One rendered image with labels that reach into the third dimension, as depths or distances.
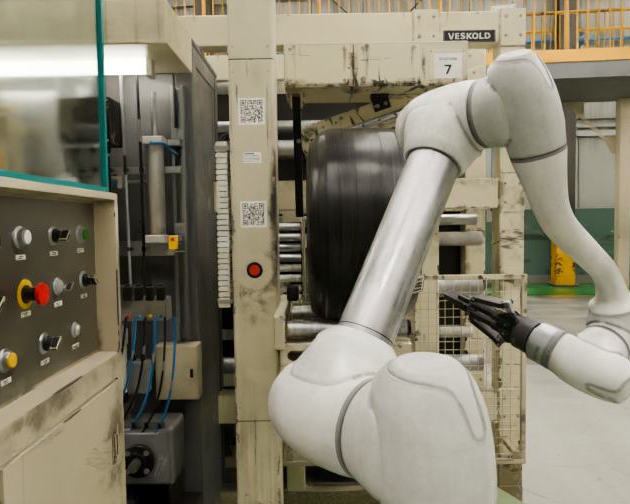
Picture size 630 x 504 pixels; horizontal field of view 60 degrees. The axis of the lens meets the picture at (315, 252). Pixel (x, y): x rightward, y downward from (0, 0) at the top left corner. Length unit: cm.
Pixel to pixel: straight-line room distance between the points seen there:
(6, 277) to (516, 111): 90
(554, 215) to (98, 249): 98
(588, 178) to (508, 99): 1058
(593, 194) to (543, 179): 1054
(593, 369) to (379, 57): 117
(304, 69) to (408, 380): 135
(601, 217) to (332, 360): 1083
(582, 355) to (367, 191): 60
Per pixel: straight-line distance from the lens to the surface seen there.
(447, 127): 107
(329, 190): 139
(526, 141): 105
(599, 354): 126
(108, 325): 138
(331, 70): 190
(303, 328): 152
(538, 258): 1125
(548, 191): 109
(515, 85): 103
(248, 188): 159
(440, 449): 73
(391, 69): 191
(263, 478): 175
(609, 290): 132
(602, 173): 1169
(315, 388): 87
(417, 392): 72
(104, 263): 137
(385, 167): 143
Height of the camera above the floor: 119
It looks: 3 degrees down
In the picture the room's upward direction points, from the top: 1 degrees counter-clockwise
